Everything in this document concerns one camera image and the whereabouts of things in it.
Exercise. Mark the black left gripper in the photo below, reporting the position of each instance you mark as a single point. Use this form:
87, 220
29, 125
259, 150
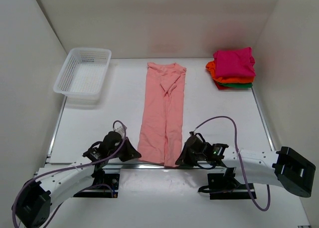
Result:
131, 152

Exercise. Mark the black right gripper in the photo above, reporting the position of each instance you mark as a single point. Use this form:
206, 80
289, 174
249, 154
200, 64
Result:
184, 159

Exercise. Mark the salmon pink t-shirt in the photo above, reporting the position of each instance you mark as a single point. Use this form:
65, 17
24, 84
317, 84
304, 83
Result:
160, 139

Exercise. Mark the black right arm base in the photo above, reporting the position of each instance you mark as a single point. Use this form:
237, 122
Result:
224, 186

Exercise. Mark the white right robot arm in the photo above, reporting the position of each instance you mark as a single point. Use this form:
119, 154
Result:
285, 168

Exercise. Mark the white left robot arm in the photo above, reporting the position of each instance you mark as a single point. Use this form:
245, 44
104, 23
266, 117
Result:
45, 193

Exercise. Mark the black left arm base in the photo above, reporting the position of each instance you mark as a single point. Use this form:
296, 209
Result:
104, 186

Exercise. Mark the red folded t-shirt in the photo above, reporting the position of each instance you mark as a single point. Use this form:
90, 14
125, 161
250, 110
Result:
220, 86

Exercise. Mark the green folded t-shirt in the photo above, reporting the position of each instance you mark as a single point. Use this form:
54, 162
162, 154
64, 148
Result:
236, 85

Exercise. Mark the white plastic basket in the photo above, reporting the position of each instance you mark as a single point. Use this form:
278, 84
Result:
83, 73

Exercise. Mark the magenta folded t-shirt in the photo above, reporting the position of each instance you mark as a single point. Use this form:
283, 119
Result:
234, 63

